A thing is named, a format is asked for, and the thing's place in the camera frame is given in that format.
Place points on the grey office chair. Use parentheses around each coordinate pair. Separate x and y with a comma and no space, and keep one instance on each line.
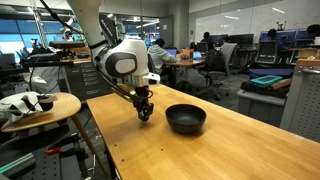
(216,66)

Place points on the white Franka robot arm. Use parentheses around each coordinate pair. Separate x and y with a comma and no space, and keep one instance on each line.
(123,60)

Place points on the grey perforated metal cabinet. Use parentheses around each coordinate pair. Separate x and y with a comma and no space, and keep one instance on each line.
(301,100)

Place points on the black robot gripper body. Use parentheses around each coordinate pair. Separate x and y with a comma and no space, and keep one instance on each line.
(142,98)

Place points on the round wooden side table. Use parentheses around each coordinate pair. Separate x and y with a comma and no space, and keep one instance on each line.
(50,110)

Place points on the dark drawer cabinet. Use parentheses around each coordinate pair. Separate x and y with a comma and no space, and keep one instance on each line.
(87,80)

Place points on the round wooden meeting table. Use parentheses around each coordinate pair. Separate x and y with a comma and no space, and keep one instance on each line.
(185,63)

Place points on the grey plastic storage bin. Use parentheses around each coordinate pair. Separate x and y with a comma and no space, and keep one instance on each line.
(261,105)

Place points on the person in grey hoodie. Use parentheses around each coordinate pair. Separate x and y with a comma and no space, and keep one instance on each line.
(160,56)

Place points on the orange container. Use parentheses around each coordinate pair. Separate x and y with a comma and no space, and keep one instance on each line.
(186,54)

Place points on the teal tray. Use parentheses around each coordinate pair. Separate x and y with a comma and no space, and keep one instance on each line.
(266,80)

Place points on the black computer monitor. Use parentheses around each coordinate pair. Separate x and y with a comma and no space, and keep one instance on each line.
(266,51)

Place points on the white crumpled cloth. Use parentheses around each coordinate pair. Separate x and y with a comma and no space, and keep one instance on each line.
(20,105)

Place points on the small green block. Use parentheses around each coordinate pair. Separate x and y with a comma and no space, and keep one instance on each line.
(144,116)

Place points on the wooden block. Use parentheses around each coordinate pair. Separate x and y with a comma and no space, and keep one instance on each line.
(281,83)

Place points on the open laptop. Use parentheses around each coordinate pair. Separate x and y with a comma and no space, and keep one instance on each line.
(171,52)

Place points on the black bowl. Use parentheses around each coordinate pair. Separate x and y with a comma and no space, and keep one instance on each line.
(185,117)

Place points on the seated person in dark clothes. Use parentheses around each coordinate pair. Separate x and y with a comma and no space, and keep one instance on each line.
(208,40)

